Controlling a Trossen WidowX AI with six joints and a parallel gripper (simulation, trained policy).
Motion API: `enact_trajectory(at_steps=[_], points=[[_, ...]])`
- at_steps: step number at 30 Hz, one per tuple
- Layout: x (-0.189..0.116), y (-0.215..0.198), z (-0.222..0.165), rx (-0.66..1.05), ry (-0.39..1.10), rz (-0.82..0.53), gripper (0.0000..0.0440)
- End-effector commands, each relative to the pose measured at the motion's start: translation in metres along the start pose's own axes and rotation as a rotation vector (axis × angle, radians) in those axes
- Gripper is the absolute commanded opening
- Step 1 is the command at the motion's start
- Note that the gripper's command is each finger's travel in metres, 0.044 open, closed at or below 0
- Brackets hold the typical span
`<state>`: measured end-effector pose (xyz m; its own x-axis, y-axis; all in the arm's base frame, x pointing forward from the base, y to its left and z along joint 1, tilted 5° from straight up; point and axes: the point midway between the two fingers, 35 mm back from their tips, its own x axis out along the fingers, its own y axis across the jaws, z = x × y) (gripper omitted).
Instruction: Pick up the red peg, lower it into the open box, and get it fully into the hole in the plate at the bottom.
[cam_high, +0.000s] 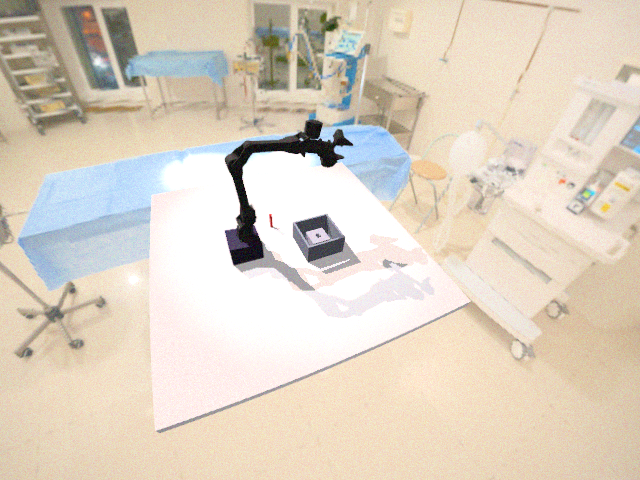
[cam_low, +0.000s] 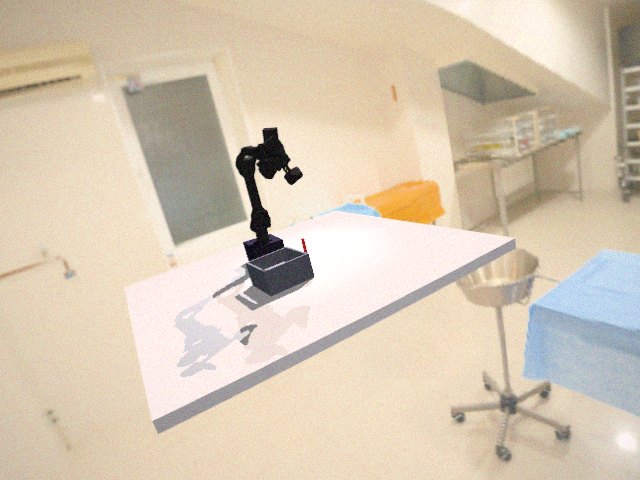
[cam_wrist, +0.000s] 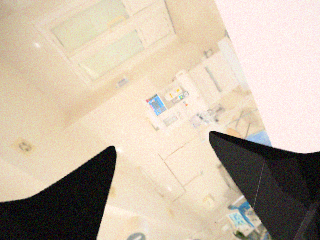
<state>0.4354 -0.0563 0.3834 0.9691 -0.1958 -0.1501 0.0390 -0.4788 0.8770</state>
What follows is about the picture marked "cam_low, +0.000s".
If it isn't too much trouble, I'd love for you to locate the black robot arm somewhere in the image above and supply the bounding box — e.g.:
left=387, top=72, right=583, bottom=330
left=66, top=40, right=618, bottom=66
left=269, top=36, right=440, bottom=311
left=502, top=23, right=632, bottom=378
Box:
left=236, top=127, right=281, bottom=244

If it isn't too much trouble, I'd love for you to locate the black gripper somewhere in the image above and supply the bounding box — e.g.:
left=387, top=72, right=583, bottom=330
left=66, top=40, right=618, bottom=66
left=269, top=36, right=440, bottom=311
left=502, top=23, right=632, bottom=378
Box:
left=261, top=135, right=303, bottom=185

